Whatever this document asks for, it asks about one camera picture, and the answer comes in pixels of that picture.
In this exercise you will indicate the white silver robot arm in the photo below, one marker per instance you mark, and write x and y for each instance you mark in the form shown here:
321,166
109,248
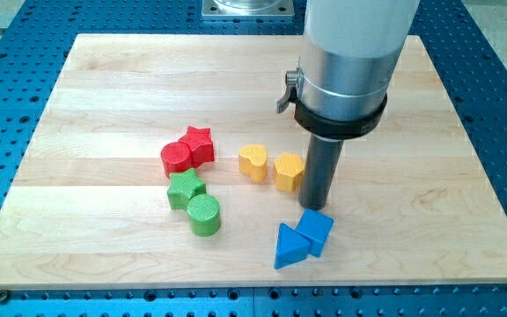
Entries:
349,51

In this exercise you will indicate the yellow heart block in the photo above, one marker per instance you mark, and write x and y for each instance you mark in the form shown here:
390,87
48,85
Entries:
253,159

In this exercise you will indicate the yellow hexagon block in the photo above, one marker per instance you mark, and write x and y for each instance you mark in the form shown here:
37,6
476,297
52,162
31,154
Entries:
288,172

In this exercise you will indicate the red star block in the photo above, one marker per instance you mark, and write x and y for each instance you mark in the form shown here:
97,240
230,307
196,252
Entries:
200,144

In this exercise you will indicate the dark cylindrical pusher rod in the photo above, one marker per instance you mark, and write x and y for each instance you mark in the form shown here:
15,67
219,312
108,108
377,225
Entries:
321,161

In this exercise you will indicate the green cylinder block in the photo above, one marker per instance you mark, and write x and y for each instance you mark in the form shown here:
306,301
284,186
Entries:
204,215

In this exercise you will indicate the green star block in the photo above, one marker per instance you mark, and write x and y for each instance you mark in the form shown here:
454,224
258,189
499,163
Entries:
183,188

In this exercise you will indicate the red cylinder block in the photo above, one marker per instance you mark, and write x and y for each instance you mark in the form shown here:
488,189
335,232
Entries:
176,158

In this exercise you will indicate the blue cube block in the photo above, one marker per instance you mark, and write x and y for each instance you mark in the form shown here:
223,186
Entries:
315,227

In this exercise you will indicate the light wooden board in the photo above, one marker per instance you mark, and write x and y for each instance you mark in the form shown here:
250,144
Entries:
88,207

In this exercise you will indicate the blue triangle block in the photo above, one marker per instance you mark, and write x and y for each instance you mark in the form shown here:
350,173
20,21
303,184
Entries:
291,247

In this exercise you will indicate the blue perforated metal table plate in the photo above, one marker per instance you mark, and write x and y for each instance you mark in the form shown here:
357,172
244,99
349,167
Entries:
35,40

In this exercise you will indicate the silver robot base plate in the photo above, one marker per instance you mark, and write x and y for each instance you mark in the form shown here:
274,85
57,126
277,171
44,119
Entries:
247,8

